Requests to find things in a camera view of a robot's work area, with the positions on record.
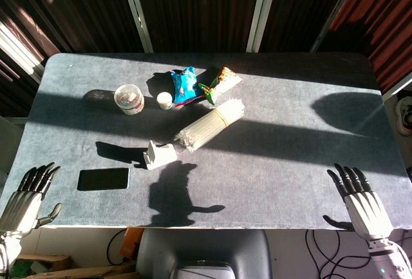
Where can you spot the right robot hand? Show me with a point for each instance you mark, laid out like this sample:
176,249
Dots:
367,208

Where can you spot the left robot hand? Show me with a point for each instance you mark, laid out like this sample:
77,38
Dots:
22,201

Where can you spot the black smartphone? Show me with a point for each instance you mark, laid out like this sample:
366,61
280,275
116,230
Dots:
103,179

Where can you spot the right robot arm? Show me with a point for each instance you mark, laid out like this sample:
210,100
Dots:
391,259

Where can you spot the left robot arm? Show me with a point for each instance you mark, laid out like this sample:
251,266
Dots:
8,246

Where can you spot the white folding phone stand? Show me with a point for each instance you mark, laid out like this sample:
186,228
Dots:
159,156

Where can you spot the cardboard box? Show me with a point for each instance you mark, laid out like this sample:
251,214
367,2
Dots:
42,261

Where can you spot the white sneaker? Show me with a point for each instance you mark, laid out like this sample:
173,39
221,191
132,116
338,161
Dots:
405,114

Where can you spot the flat cardboard sheet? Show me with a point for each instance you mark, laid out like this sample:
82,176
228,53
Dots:
96,272

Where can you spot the blue-grey table cloth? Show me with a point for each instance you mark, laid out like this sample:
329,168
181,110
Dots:
273,163

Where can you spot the orange device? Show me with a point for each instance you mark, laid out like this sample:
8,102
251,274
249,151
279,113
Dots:
130,242

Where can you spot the clear plastic jar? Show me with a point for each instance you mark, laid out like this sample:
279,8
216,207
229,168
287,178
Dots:
128,98

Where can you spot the small white jar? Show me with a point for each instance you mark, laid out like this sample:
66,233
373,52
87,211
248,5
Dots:
165,101

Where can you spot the bundle of clear straws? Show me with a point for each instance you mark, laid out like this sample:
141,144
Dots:
209,124

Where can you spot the orange-red curtain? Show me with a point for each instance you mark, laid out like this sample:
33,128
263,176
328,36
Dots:
383,18

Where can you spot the green orange snack bag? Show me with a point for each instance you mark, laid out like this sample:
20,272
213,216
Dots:
222,80

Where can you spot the dark brown curtain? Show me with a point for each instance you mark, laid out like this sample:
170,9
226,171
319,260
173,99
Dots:
299,8
64,8
199,8

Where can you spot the blue snack bag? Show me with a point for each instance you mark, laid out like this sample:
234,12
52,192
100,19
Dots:
185,84

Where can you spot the white window frame post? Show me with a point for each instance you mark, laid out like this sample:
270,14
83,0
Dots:
259,11
136,11
336,11

